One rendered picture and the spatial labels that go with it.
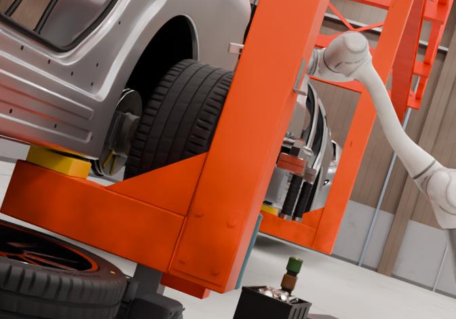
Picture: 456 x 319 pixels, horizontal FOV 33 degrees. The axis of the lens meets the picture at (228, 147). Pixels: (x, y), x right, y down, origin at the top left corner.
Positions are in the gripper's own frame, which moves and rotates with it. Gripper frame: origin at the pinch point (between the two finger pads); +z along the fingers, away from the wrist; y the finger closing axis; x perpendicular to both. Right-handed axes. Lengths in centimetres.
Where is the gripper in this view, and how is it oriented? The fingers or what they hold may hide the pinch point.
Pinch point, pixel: (238, 49)
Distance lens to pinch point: 258.8
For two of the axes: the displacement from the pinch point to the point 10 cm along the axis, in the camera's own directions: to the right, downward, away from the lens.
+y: -1.1, -4.1, 9.1
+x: 2.1, -9.0, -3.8
